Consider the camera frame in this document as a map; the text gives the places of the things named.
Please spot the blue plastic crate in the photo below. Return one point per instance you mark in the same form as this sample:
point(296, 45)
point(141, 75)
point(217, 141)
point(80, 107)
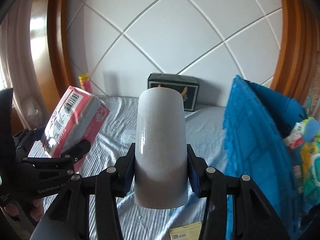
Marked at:
point(250, 130)

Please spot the black gift box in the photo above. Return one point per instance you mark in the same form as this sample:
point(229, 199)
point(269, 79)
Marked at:
point(190, 95)

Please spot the yellow red snack can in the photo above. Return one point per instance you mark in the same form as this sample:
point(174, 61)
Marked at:
point(85, 85)

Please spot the person's left hand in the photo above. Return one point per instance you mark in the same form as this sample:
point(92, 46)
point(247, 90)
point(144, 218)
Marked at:
point(35, 210)

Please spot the yellow flat box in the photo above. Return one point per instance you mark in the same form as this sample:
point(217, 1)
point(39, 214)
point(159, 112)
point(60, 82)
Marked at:
point(185, 232)

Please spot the light curtain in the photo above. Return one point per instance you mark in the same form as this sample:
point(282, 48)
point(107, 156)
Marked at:
point(15, 67)

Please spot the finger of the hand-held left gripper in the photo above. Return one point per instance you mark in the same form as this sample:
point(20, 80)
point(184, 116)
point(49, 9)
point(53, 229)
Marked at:
point(37, 134)
point(77, 152)

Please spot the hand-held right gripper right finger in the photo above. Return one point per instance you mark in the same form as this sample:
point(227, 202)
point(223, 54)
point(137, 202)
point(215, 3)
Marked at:
point(193, 180)

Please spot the pink carton box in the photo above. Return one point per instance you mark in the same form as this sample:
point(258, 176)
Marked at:
point(72, 120)

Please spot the red white small packet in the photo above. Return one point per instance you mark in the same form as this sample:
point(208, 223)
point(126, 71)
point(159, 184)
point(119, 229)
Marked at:
point(296, 140)

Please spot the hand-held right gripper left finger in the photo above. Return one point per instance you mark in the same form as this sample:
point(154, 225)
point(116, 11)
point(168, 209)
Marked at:
point(128, 180)

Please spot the white cup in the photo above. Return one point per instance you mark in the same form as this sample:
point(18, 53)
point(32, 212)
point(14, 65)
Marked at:
point(160, 142)

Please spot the striped blue tablecloth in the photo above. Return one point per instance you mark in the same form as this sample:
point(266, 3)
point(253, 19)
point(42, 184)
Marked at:
point(205, 135)

